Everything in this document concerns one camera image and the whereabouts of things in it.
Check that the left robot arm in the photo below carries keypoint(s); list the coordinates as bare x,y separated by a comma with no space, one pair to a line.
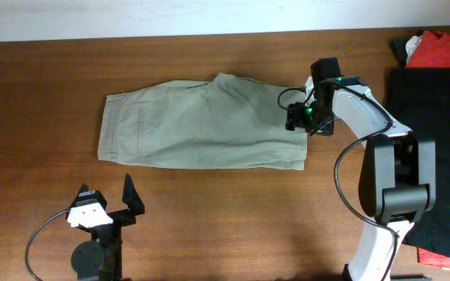
100,258

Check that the khaki shorts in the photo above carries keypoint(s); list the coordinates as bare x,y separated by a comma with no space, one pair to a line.
229,122

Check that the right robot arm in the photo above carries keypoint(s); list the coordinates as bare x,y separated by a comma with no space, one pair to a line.
397,182

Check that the red garment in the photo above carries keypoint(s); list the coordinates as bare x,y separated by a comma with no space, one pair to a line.
433,52

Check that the white cloth piece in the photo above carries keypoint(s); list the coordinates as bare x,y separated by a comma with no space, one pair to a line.
412,44

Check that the black garment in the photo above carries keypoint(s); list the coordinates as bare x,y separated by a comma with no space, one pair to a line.
420,99

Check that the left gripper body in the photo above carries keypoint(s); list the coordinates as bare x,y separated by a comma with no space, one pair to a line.
112,232

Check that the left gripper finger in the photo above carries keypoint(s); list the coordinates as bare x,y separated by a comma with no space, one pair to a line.
131,198
83,188

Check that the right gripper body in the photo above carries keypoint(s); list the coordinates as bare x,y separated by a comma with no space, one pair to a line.
312,117

